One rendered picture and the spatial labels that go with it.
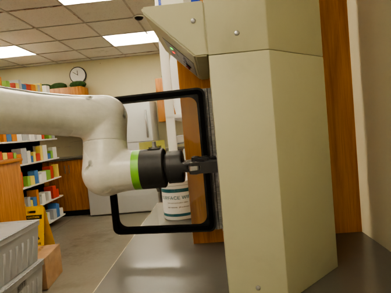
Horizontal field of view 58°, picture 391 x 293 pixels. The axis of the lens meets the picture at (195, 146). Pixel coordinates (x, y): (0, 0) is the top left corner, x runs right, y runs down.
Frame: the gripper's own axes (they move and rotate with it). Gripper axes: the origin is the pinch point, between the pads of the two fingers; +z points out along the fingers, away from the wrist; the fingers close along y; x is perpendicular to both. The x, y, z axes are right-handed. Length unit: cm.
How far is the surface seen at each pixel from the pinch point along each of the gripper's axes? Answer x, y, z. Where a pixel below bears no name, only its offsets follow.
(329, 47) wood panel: -27.6, 21.8, 25.5
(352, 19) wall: -36, 26, 34
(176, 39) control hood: -24.9, -15.1, -14.3
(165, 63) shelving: -43, 101, -31
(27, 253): 75, 177, -159
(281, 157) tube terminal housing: -1.5, -14.3, 3.3
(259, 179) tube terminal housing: 2.1, -15.3, -1.2
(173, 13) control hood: -29.6, -15.4, -14.3
